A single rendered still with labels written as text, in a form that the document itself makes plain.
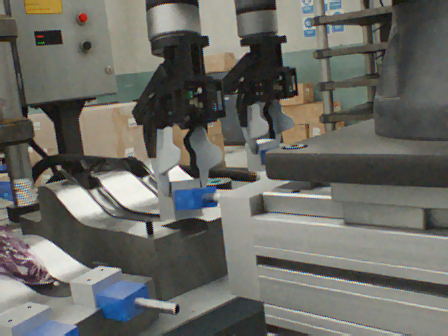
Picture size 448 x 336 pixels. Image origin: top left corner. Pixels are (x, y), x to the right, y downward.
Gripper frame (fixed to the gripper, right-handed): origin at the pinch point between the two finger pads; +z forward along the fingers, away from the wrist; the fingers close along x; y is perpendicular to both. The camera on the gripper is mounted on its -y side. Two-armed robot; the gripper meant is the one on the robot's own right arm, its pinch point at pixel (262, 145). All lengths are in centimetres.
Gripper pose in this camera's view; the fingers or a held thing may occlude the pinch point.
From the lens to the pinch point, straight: 104.3
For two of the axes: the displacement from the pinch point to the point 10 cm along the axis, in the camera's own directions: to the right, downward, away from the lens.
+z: 1.2, 9.8, 1.6
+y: 6.6, 0.5, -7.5
